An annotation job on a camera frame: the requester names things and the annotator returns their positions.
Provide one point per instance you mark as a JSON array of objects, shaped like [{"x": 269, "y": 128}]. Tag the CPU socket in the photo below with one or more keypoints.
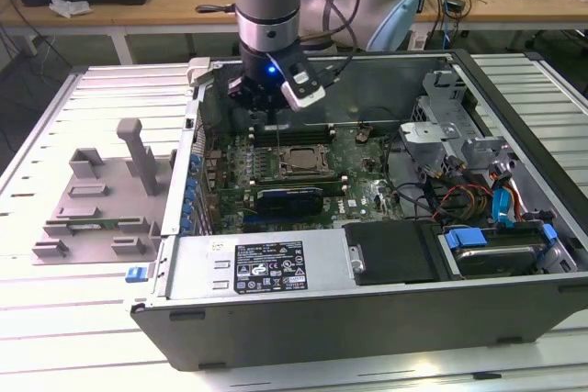
[{"x": 277, "y": 160}]

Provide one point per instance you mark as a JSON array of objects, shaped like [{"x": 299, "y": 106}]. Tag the black RAM slot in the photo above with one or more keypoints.
[
  {"x": 303, "y": 137},
  {"x": 321, "y": 179},
  {"x": 333, "y": 187},
  {"x": 303, "y": 130}
]

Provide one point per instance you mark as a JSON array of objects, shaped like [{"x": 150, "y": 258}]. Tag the coin cell battery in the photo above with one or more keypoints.
[{"x": 362, "y": 134}]

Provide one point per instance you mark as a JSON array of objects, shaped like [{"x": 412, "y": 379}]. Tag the black graphics card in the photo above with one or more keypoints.
[{"x": 289, "y": 203}]

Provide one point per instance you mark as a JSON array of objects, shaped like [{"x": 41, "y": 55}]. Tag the blue card retention latch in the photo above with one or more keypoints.
[{"x": 189, "y": 194}]

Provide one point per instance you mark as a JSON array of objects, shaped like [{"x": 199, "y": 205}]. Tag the green motherboard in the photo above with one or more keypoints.
[{"x": 363, "y": 199}]

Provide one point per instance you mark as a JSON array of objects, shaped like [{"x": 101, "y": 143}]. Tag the wooden desk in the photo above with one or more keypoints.
[{"x": 119, "y": 14}]

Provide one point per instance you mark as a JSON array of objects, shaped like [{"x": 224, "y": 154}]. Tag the small white adapter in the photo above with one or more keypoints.
[{"x": 418, "y": 41}]

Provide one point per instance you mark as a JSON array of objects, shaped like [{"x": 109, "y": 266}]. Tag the silver metal drive cage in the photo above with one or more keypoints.
[{"x": 427, "y": 132}]

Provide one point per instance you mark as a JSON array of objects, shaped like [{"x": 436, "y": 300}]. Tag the grey parts rack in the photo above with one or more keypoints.
[{"x": 115, "y": 190}]

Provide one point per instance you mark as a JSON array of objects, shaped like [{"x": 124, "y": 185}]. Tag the silver power supply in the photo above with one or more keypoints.
[{"x": 193, "y": 272}]

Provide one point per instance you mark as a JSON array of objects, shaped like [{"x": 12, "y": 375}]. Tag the green RAM stick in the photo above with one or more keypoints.
[{"x": 105, "y": 225}]

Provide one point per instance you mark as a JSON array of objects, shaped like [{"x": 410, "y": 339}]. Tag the crumpled white paper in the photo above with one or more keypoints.
[{"x": 69, "y": 6}]

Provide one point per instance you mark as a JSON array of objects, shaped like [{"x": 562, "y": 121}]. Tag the black optical drive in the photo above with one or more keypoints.
[{"x": 395, "y": 252}]

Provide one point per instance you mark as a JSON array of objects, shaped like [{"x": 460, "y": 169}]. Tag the small black adapter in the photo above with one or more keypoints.
[{"x": 455, "y": 4}]

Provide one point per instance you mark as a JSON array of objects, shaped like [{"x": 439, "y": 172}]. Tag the blue case latch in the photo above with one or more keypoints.
[{"x": 135, "y": 275}]

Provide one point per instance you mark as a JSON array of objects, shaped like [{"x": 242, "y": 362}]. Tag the open black PC case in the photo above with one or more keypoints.
[{"x": 321, "y": 332}]

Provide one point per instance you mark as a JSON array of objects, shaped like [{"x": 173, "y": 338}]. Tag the hard disk in blue carrier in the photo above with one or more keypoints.
[{"x": 496, "y": 258}]

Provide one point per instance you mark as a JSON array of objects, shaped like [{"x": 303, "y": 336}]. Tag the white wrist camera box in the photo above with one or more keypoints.
[{"x": 308, "y": 96}]

